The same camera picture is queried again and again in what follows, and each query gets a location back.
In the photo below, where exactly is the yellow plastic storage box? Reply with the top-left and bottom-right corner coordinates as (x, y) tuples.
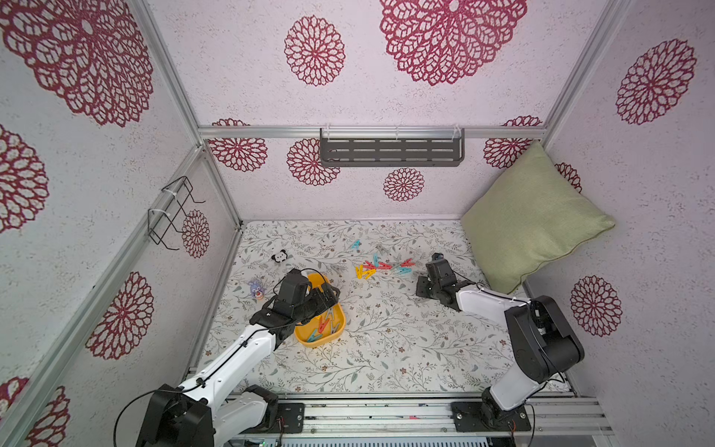
(294, 268), (346, 348)

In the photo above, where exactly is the red clothespin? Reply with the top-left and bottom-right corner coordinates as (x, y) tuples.
(362, 260), (393, 270)
(318, 317), (331, 335)

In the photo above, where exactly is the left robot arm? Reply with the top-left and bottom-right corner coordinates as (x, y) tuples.
(136, 268), (341, 446)

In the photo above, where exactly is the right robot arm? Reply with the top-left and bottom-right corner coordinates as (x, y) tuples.
(416, 253), (585, 418)

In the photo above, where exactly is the yellow clothespin pair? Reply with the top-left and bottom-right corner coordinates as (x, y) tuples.
(355, 266), (377, 279)

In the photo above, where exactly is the black white plush toy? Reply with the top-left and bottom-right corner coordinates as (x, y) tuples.
(271, 250), (289, 264)

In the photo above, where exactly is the floral table mat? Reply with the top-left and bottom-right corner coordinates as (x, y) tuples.
(198, 221), (515, 394)

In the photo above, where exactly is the green pillow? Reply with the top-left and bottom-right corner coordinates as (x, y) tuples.
(461, 142), (616, 294)

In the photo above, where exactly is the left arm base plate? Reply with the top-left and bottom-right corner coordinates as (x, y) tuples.
(243, 402), (305, 434)

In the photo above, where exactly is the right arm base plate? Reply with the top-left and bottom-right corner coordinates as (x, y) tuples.
(451, 400), (532, 433)

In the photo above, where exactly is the grey wall shelf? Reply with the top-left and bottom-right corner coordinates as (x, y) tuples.
(318, 127), (465, 168)

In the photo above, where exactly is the black wire wall rack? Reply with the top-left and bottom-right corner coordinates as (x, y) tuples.
(146, 175), (205, 251)

